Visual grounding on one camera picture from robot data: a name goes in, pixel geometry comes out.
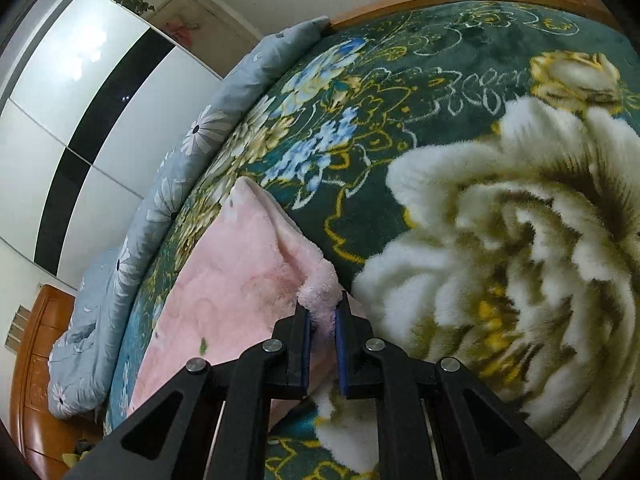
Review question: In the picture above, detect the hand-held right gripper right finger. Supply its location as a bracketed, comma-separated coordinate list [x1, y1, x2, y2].
[334, 291, 581, 480]

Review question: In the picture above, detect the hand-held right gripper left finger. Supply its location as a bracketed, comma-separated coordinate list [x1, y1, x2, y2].
[62, 300, 313, 480]

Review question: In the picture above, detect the pink fleece garment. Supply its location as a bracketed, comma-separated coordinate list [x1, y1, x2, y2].
[127, 176, 371, 433]

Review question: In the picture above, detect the grey-blue floral quilt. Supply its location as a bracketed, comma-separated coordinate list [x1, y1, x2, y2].
[49, 16, 331, 418]

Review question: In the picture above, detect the teal floral plush blanket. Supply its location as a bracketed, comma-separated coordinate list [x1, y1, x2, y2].
[102, 0, 640, 480]

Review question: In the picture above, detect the white wardrobe with black stripe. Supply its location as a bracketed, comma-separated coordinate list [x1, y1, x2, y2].
[0, 0, 223, 291]

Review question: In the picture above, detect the wall switch panel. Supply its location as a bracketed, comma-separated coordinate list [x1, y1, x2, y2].
[4, 305, 28, 351]

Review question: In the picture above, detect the wall poster with red flower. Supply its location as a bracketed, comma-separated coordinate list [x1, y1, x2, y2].
[147, 0, 261, 78]

